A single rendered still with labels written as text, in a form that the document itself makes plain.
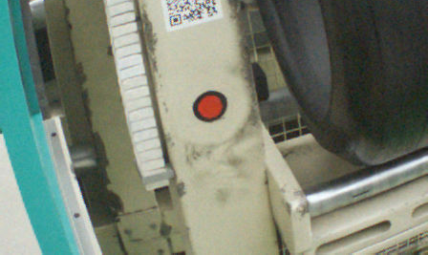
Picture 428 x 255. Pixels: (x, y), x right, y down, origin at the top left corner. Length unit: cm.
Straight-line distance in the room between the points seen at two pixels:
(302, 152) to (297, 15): 22
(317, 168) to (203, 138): 33
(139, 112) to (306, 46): 40
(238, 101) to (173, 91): 9
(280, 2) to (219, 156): 36
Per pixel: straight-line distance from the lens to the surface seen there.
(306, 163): 185
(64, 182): 105
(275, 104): 181
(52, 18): 225
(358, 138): 148
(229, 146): 157
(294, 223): 153
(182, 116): 153
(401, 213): 163
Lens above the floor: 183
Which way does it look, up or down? 30 degrees down
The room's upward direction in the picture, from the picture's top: 10 degrees counter-clockwise
